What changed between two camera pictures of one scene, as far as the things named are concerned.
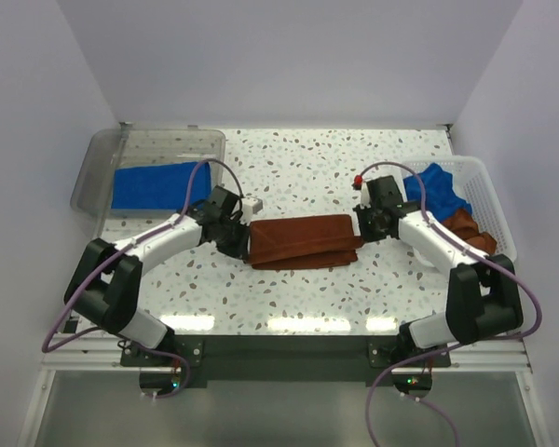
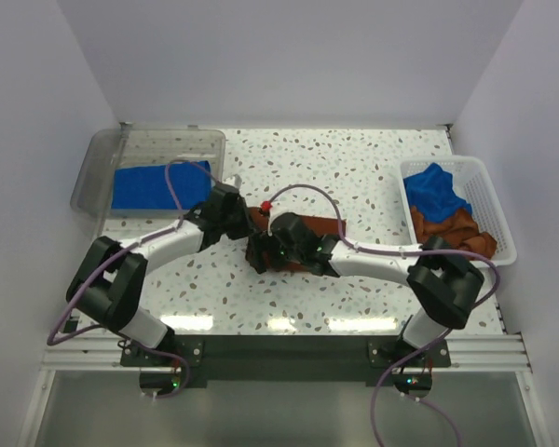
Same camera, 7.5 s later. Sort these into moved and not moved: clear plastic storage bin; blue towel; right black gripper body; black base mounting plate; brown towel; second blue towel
Moved: right black gripper body; brown towel
Not moved: second blue towel; clear plastic storage bin; blue towel; black base mounting plate
